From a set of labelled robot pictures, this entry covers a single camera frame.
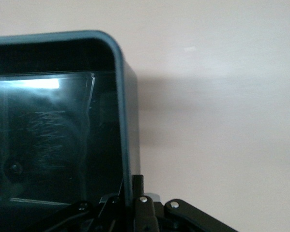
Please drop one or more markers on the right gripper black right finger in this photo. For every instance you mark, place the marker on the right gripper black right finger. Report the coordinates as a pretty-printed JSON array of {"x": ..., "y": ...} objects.
[{"x": 147, "y": 217}]

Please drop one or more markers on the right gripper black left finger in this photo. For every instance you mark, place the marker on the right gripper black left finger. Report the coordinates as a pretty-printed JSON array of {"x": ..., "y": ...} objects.
[{"x": 111, "y": 212}]

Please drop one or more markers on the black plastic box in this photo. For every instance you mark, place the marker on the black plastic box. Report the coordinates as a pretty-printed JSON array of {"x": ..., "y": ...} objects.
[{"x": 50, "y": 120}]

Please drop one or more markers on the table cover cloth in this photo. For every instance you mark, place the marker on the table cover cloth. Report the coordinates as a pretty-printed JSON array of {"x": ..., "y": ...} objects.
[{"x": 207, "y": 96}]

